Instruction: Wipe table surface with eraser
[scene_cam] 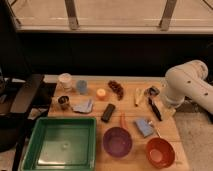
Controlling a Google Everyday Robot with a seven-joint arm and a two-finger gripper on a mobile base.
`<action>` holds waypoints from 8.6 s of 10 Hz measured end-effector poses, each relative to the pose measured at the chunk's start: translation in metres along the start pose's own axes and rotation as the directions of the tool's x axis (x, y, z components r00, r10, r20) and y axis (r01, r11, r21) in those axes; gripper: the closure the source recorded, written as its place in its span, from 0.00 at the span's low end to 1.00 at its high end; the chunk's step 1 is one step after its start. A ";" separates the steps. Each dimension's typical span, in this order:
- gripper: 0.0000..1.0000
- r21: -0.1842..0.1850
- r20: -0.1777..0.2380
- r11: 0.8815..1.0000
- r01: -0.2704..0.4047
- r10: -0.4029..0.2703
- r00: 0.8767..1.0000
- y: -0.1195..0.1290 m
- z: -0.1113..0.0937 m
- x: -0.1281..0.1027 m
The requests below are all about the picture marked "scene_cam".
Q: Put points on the black eraser block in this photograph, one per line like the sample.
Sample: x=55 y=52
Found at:
x=108 y=112

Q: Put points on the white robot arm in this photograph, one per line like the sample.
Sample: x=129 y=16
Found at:
x=188 y=80

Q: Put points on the orange cup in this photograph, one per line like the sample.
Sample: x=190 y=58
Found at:
x=101 y=94

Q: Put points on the brown grape bunch toy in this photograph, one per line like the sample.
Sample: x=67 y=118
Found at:
x=116 y=88

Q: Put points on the blue cup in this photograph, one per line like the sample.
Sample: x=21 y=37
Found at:
x=81 y=86

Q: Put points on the blue-grey crumpled cloth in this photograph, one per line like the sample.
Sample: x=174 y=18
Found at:
x=84 y=107

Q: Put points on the yellow banana toy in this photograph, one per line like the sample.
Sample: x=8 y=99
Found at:
x=138 y=96

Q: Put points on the orange spoon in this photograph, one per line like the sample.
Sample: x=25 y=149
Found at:
x=122 y=121

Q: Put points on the dark small cup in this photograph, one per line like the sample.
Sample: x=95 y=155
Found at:
x=64 y=102

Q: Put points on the purple bowl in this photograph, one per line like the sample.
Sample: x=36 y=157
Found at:
x=117 y=142

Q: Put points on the silver metal spoon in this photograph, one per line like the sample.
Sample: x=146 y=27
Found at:
x=153 y=126

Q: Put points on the green plastic tray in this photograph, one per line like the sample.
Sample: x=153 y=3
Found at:
x=62 y=144

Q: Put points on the black chair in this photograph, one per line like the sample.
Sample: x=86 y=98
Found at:
x=16 y=102

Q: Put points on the orange-red bowl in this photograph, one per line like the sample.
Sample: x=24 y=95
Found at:
x=160 y=153

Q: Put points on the black handled tool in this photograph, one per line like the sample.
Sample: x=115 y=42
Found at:
x=150 y=93

